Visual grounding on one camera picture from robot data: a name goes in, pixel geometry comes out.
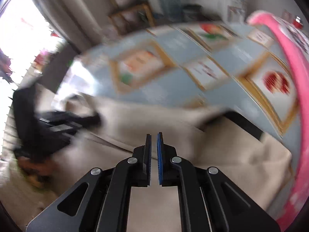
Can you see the pink floral blanket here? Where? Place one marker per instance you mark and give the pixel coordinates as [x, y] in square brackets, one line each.
[300, 82]

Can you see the dark hanging garment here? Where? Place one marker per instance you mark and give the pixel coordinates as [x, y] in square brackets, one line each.
[5, 65]

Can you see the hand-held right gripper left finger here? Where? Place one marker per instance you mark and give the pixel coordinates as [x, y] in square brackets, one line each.
[148, 164]

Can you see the grey curtain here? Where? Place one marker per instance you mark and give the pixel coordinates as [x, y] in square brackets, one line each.
[67, 12]

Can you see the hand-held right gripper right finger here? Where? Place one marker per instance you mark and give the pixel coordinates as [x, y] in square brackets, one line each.
[159, 162]

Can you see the white water dispenser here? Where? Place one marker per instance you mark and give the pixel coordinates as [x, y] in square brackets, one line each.
[236, 12]

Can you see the cream zip jacket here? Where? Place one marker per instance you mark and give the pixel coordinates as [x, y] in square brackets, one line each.
[217, 162]

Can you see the grey board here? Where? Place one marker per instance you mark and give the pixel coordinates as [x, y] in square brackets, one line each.
[68, 55]

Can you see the wooden chair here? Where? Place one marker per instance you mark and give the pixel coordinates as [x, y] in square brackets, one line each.
[130, 9]

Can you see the person's ribbed knit sweater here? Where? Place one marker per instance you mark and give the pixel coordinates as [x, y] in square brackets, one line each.
[9, 135]

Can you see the clutter of colourful goods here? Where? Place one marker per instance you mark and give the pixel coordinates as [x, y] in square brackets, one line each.
[44, 59]

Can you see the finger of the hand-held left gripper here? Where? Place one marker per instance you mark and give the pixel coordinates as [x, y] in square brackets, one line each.
[65, 130]
[79, 119]

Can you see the person's left hand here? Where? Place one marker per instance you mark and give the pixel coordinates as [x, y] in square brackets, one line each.
[33, 166]

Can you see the red lighter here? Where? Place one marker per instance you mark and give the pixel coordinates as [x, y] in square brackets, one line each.
[298, 22]

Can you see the blue patterned bedsheet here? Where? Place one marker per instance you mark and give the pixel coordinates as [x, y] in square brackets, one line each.
[169, 87]

